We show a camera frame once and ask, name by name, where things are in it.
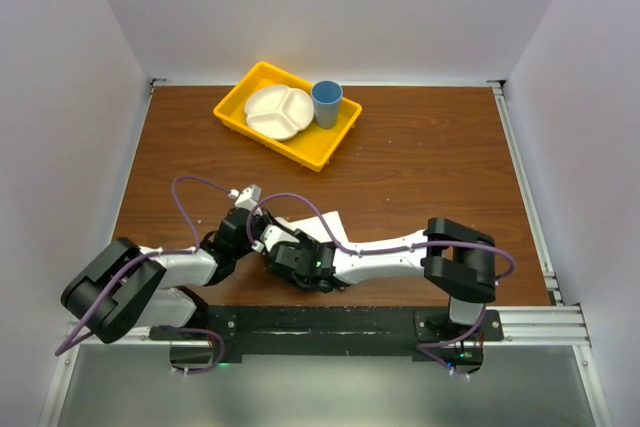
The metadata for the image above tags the white divided plate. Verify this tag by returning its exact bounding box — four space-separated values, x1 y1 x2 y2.
244 84 314 141

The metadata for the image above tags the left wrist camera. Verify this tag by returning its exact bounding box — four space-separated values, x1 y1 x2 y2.
227 184 262 211

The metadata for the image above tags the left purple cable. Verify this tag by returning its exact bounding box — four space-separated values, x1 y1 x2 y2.
53 175 239 376

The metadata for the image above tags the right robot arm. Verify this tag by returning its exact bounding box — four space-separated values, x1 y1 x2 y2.
254 211 495 340

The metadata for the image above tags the purple cable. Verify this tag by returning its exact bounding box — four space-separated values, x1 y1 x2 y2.
245 191 517 378
53 175 239 376

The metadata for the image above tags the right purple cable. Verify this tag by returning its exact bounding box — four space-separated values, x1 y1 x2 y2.
245 191 517 378

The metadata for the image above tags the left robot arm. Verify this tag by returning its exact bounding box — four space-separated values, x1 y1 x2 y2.
61 208 274 344

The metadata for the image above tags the white cloth napkin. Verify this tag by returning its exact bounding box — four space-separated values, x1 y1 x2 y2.
276 211 348 244

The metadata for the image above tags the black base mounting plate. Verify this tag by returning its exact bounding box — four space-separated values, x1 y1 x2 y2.
149 304 504 373

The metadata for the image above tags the yellow plastic tray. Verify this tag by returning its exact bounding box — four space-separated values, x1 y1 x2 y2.
213 61 362 172

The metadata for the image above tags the blue plastic cup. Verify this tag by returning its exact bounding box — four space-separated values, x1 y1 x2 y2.
311 80 343 129

